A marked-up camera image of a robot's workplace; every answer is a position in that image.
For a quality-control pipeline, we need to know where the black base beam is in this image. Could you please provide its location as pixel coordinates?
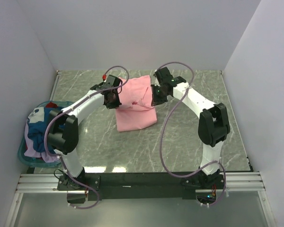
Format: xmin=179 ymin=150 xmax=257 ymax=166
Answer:
xmin=57 ymin=171 xmax=225 ymax=203

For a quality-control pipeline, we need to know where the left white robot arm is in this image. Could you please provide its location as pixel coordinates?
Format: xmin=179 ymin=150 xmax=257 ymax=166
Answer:
xmin=44 ymin=84 xmax=122 ymax=190

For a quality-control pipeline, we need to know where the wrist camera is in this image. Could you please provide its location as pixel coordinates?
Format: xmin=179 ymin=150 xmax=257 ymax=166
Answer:
xmin=154 ymin=67 xmax=186 ymax=87
xmin=102 ymin=75 xmax=122 ymax=89

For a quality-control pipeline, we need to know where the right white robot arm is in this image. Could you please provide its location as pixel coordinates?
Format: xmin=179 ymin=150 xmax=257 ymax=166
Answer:
xmin=151 ymin=82 xmax=230 ymax=189

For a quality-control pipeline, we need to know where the red garment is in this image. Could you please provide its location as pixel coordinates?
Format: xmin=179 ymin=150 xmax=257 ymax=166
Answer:
xmin=45 ymin=102 xmax=58 ymax=108

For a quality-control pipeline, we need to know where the teal laundry basket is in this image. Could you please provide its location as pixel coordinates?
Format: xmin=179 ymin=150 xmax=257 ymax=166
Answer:
xmin=18 ymin=101 xmax=72 ymax=168

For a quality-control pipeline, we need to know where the lavender t shirt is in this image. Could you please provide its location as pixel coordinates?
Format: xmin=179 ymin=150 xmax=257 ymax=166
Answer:
xmin=24 ymin=124 xmax=60 ymax=163

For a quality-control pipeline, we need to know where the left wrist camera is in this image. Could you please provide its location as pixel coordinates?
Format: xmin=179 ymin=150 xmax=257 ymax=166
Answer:
xmin=102 ymin=75 xmax=122 ymax=89

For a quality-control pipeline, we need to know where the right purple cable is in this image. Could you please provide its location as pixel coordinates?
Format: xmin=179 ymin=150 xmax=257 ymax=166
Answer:
xmin=156 ymin=61 xmax=227 ymax=206

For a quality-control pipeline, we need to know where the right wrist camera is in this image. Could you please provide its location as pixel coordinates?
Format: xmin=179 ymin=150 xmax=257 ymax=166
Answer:
xmin=154 ymin=67 xmax=186 ymax=87

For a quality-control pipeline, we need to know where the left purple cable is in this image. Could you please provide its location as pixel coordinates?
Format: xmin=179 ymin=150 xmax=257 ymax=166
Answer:
xmin=44 ymin=65 xmax=130 ymax=210

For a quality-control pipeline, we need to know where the purple cable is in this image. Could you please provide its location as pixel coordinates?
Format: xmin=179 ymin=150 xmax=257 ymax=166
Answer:
xmin=44 ymin=65 xmax=130 ymax=210
xmin=156 ymin=61 xmax=227 ymax=206

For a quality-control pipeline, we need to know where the pink t shirt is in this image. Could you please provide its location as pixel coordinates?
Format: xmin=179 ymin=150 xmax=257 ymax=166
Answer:
xmin=115 ymin=75 xmax=157 ymax=132

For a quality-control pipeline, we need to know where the blue printed t shirt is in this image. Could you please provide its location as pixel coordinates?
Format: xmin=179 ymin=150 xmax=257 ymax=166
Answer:
xmin=27 ymin=106 xmax=62 ymax=153

